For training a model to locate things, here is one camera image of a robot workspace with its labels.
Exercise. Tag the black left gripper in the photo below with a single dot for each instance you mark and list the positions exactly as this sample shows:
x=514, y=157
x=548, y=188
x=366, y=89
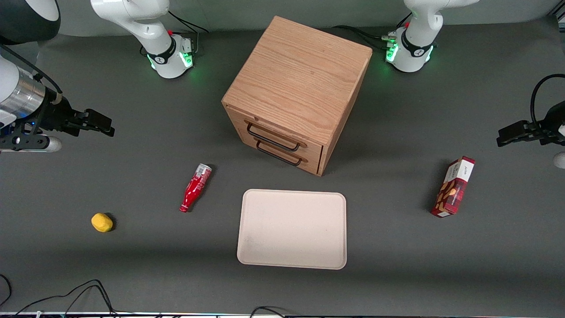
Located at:
x=552, y=122

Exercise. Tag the yellow lemon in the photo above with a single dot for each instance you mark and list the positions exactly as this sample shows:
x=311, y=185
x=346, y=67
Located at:
x=102, y=222

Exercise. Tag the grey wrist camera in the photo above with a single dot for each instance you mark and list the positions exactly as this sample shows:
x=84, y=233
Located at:
x=561, y=160
x=26, y=142

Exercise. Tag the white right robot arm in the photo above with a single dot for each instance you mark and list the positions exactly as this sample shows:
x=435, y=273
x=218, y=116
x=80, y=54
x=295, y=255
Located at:
x=132, y=17

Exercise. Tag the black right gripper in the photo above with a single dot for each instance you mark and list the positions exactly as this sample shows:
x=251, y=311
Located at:
x=54, y=115

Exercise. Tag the wooden drawer cabinet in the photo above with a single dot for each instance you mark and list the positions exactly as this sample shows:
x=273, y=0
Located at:
x=300, y=75

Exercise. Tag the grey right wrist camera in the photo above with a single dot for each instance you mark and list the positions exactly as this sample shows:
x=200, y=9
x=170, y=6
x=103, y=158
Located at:
x=26, y=142

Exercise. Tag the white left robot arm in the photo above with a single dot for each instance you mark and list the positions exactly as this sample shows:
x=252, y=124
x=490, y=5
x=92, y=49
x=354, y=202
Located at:
x=419, y=44

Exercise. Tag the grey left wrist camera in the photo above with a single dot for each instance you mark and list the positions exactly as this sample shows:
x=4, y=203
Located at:
x=561, y=160

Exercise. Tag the metal frame profile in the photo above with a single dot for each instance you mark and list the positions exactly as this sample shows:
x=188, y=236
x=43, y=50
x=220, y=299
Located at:
x=557, y=11

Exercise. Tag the red cookie box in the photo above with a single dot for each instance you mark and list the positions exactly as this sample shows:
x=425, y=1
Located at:
x=452, y=187

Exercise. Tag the beige plastic tray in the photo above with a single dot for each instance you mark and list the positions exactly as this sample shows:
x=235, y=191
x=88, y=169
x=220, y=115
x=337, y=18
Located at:
x=291, y=229

